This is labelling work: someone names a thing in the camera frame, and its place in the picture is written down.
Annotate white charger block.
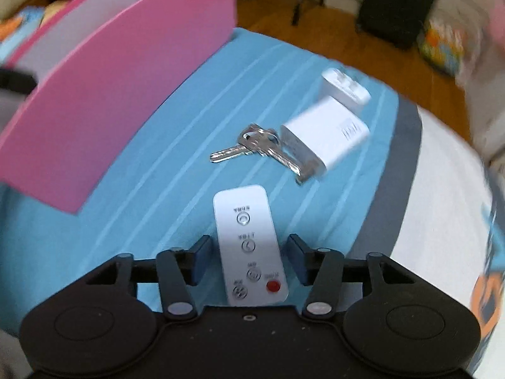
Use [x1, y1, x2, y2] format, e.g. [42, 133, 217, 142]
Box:
[280, 97, 371, 179]

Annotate pink storage box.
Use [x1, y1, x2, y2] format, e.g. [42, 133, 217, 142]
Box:
[0, 0, 238, 216]

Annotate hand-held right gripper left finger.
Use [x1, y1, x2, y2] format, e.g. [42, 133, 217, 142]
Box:
[85, 235, 214, 321]

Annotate colourful gift bag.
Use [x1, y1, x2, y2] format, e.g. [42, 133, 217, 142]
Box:
[417, 16, 467, 78]

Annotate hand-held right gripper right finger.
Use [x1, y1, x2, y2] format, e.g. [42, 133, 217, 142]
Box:
[286, 234, 419, 319]

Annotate white plastic bag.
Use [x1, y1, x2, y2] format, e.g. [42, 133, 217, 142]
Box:
[457, 0, 498, 89]

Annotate white plug adapter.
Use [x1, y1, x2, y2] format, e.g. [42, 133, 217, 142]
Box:
[320, 68, 372, 114]

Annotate black suitcase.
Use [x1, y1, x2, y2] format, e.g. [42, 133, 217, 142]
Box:
[356, 0, 441, 51]

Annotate silver keys on ring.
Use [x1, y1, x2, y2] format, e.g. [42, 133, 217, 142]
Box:
[209, 123, 309, 185]

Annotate blue striped printed blanket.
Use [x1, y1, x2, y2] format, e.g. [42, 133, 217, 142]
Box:
[0, 6, 505, 379]

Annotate slim white remote control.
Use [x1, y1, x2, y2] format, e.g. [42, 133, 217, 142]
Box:
[213, 185, 290, 308]

